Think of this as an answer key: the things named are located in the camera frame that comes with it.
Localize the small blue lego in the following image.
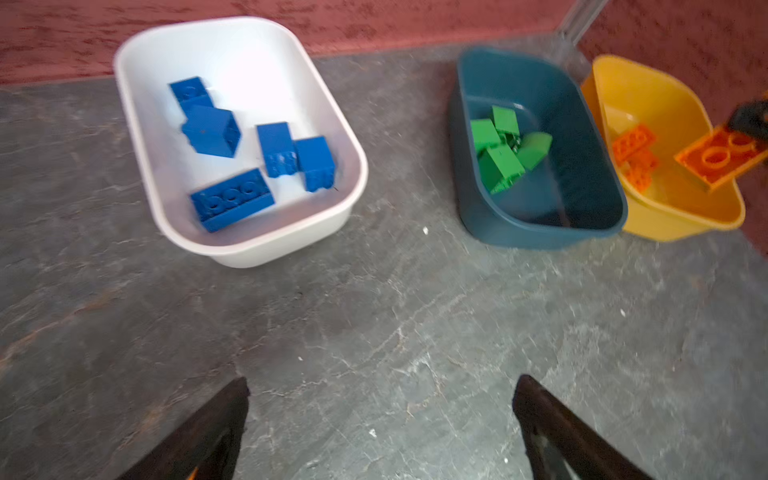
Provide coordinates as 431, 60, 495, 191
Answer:
169, 77, 214, 115

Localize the teal rectangular container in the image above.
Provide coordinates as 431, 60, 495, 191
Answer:
448, 47, 628, 250

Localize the blue lego long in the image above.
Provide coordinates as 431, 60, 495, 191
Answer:
190, 169, 275, 233

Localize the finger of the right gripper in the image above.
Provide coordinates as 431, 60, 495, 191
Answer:
727, 99, 768, 143

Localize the yellow rectangular container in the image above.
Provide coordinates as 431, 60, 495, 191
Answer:
581, 55, 746, 242

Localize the orange lego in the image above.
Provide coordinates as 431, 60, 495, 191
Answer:
611, 124, 656, 165
625, 149, 659, 192
674, 126, 767, 193

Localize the green lego square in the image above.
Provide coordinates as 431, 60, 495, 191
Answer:
471, 119, 502, 154

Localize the white rectangular container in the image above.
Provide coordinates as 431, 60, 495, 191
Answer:
113, 17, 369, 268

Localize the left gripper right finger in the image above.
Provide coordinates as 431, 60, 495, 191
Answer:
512, 374, 649, 479

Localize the green lego small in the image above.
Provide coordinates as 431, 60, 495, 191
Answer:
492, 106, 520, 137

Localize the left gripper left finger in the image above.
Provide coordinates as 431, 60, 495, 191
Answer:
120, 377, 250, 479

